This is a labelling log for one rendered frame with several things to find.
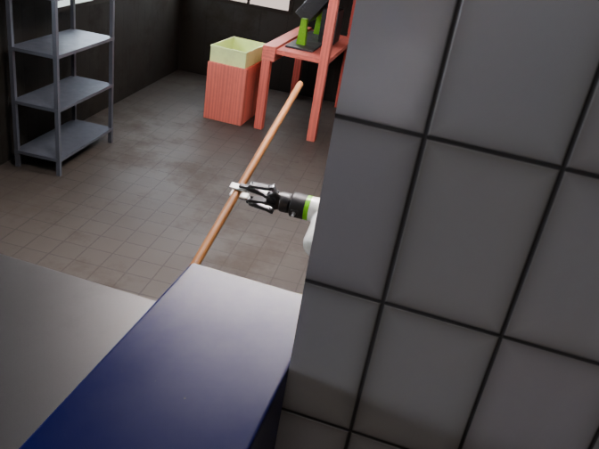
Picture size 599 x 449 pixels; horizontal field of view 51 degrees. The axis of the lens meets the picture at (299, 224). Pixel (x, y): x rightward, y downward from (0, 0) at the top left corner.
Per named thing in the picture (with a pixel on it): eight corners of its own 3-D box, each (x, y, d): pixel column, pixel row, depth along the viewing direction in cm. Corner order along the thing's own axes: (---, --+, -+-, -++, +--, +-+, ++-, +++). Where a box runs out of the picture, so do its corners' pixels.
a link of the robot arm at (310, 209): (346, 211, 235) (347, 196, 225) (337, 240, 229) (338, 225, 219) (310, 202, 237) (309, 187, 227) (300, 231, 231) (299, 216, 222)
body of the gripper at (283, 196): (288, 201, 225) (264, 195, 227) (287, 218, 231) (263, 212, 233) (294, 188, 230) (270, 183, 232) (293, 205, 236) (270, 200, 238)
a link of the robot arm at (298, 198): (309, 207, 237) (311, 188, 230) (299, 227, 228) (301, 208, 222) (294, 203, 238) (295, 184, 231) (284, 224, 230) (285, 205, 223)
